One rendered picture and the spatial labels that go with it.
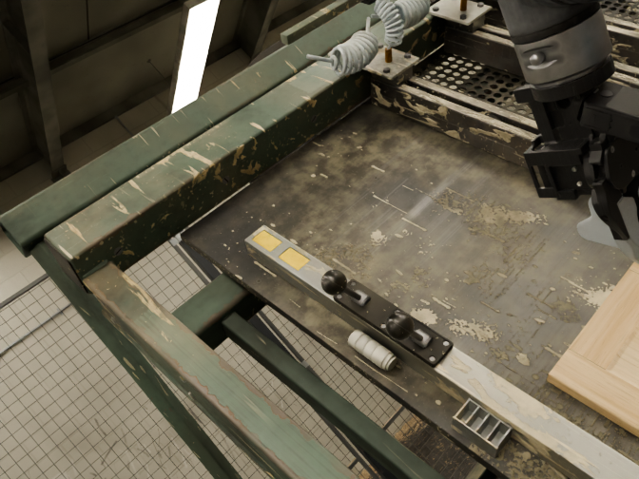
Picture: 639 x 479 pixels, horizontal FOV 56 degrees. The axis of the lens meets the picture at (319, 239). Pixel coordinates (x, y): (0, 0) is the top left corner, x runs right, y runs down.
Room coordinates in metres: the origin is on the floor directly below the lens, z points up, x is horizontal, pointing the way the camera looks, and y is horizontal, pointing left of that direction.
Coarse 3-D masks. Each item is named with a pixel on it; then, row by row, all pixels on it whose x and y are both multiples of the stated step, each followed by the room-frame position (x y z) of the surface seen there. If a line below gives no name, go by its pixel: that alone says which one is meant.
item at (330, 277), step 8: (328, 272) 0.86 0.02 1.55; (336, 272) 0.85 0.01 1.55; (328, 280) 0.85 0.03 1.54; (336, 280) 0.85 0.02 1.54; (344, 280) 0.85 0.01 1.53; (328, 288) 0.85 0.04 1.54; (336, 288) 0.85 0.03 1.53; (344, 288) 0.86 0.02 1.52; (352, 296) 0.92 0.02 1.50; (360, 296) 0.94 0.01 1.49; (368, 296) 0.95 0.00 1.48; (360, 304) 0.94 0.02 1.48
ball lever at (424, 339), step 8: (400, 312) 0.80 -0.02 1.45; (392, 320) 0.79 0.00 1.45; (400, 320) 0.79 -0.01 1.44; (408, 320) 0.79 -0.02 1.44; (392, 328) 0.79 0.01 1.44; (400, 328) 0.79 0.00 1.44; (408, 328) 0.79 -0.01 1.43; (392, 336) 0.80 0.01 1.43; (400, 336) 0.79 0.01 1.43; (408, 336) 0.80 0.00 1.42; (416, 336) 0.86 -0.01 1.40; (424, 336) 0.89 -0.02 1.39; (424, 344) 0.88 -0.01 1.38
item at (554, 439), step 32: (256, 256) 1.08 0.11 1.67; (320, 288) 0.99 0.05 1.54; (352, 320) 0.97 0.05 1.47; (448, 384) 0.87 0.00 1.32; (480, 384) 0.85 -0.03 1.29; (512, 384) 0.85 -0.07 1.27; (512, 416) 0.82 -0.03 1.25; (544, 416) 0.82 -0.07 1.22; (544, 448) 0.80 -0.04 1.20; (576, 448) 0.79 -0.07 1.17; (608, 448) 0.78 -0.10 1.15
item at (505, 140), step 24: (384, 0) 1.23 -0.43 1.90; (384, 24) 1.24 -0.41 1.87; (384, 48) 1.35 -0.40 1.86; (384, 72) 1.28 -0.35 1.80; (408, 72) 1.31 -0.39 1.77; (384, 96) 1.35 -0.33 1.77; (408, 96) 1.30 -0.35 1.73; (432, 96) 1.27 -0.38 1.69; (456, 96) 1.27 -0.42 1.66; (432, 120) 1.30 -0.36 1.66; (456, 120) 1.25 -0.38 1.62; (480, 120) 1.21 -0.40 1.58; (504, 120) 1.21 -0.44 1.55; (528, 120) 1.19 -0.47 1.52; (480, 144) 1.25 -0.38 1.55; (504, 144) 1.20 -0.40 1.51; (528, 144) 1.16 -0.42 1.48; (528, 168) 1.20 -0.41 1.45
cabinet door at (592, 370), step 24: (624, 288) 0.97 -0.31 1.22; (600, 312) 0.94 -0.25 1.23; (624, 312) 0.94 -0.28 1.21; (600, 336) 0.92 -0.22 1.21; (624, 336) 0.91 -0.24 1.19; (576, 360) 0.89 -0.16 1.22; (600, 360) 0.89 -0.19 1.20; (624, 360) 0.89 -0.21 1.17; (552, 384) 0.89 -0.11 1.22; (576, 384) 0.87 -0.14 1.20; (600, 384) 0.87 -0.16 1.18; (624, 384) 0.86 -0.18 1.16; (600, 408) 0.85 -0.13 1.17; (624, 408) 0.84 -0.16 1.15
